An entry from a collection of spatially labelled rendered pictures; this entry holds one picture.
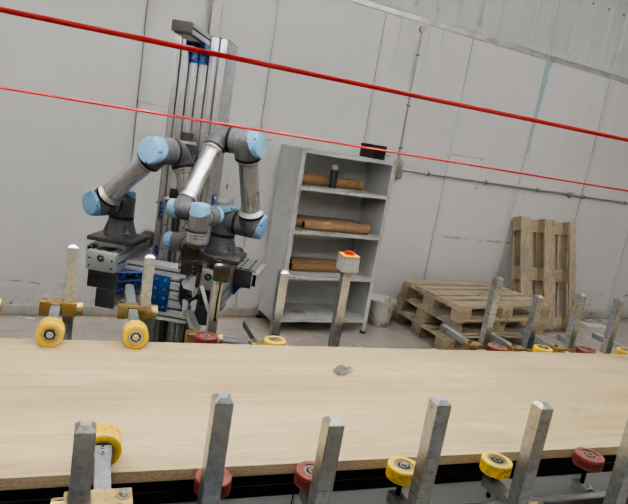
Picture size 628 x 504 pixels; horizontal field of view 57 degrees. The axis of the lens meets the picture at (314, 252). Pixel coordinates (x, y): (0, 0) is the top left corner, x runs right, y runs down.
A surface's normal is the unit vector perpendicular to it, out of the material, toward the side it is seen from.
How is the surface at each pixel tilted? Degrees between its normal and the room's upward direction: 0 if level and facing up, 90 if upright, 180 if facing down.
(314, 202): 90
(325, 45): 90
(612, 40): 90
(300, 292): 90
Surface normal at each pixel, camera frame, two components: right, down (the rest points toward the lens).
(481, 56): 0.43, 0.25
